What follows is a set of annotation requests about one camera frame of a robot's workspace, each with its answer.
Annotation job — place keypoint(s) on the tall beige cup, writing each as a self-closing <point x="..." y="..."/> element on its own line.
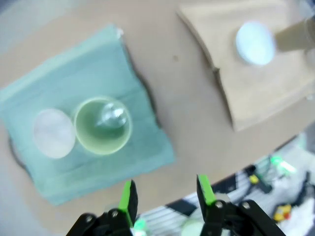
<point x="292" y="37"/>

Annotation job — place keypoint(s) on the tall green cup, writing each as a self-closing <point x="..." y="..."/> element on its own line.
<point x="98" y="134"/>

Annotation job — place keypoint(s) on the white bowl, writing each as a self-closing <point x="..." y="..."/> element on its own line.
<point x="54" y="134"/>

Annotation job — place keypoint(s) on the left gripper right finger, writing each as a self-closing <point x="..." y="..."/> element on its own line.
<point x="221" y="218"/>

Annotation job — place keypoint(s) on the light blue bowl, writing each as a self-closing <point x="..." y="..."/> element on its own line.
<point x="254" y="44"/>

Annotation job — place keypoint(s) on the green glowing light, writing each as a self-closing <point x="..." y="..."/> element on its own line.
<point x="280" y="164"/>

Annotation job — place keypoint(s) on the teal cloth mat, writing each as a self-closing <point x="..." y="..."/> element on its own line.
<point x="73" y="73"/>

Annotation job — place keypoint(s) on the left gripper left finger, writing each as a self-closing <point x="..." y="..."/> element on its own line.
<point x="123" y="216"/>

